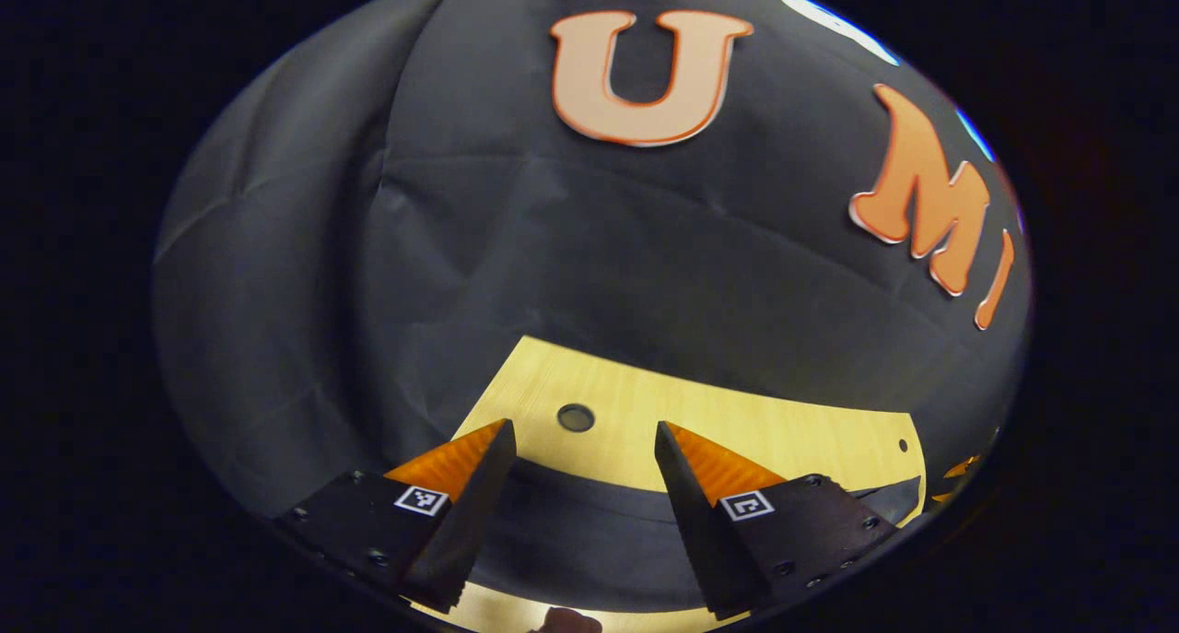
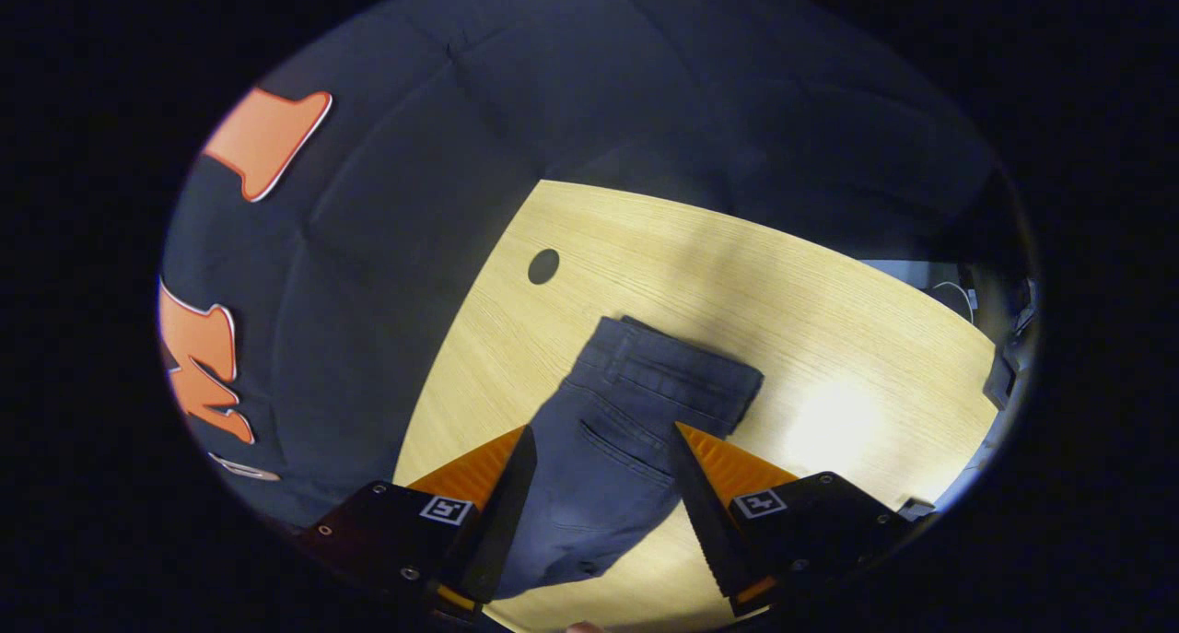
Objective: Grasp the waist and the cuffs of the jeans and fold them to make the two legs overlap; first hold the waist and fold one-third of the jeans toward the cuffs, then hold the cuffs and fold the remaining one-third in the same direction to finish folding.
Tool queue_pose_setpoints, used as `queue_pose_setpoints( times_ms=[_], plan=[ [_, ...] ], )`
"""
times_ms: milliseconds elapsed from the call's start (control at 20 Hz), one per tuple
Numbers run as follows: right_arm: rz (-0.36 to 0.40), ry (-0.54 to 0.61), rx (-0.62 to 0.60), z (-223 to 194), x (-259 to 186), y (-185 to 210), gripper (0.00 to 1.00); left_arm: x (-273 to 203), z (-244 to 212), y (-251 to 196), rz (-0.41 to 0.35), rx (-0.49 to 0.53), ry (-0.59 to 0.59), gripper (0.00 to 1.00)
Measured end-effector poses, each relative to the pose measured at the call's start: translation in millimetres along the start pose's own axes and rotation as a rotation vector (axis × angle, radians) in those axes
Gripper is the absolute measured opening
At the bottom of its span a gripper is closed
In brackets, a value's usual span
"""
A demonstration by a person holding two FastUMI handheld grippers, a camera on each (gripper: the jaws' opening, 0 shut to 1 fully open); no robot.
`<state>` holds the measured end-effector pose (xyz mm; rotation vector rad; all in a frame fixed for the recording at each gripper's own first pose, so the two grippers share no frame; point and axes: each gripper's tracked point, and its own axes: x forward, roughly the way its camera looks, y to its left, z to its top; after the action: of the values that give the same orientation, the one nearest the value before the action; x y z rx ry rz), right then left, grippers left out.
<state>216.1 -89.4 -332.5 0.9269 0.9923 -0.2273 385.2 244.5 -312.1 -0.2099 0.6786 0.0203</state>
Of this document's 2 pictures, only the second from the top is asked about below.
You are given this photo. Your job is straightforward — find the dark grey jeans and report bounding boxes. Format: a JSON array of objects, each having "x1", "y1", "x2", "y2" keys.
[{"x1": 493, "y1": 315, "x2": 765, "y2": 602}]

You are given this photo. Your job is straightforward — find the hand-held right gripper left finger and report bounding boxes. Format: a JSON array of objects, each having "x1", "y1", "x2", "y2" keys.
[{"x1": 299, "y1": 424, "x2": 539, "y2": 625}]

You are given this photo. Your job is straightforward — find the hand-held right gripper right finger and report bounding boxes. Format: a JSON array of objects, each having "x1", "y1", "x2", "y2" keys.
[{"x1": 671, "y1": 421, "x2": 922, "y2": 618}]

